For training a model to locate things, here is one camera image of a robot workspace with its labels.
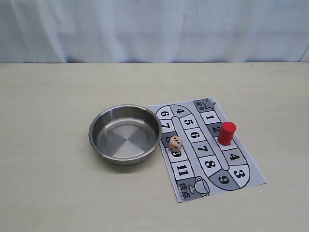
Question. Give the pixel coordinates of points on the stainless steel round bowl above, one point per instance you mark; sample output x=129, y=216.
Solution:
x=125, y=134

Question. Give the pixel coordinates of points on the wooden die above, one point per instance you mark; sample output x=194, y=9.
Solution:
x=175, y=143

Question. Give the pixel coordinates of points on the red cylinder game piece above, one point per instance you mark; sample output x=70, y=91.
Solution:
x=226, y=133

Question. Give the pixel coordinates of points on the paper number game board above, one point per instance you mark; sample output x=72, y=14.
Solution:
x=203, y=167

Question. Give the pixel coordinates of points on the white backdrop curtain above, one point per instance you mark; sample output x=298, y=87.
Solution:
x=153, y=31

